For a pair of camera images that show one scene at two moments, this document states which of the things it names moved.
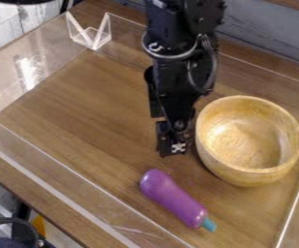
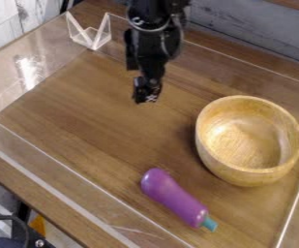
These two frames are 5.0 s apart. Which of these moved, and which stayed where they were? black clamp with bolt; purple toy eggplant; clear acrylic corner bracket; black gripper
Moved: black gripper
Stayed: black clamp with bolt; clear acrylic corner bracket; purple toy eggplant
